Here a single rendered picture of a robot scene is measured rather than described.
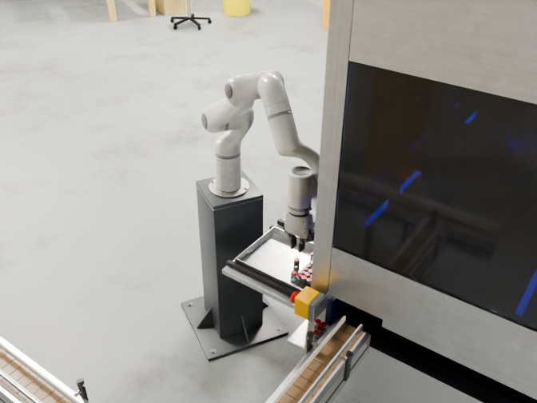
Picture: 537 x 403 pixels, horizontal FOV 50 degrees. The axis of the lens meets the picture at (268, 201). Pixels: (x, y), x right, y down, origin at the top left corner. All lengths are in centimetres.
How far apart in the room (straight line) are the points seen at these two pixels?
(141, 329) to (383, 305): 176
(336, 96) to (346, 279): 60
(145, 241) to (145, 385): 117
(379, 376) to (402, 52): 108
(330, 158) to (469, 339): 64
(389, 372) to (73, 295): 212
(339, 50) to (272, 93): 54
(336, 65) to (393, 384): 106
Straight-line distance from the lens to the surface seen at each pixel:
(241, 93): 212
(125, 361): 311
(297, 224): 203
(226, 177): 262
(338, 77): 152
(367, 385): 208
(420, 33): 139
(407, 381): 196
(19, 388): 182
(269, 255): 225
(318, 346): 180
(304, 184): 193
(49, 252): 393
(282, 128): 196
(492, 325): 168
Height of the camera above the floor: 229
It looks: 33 degrees down
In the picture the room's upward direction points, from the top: 1 degrees clockwise
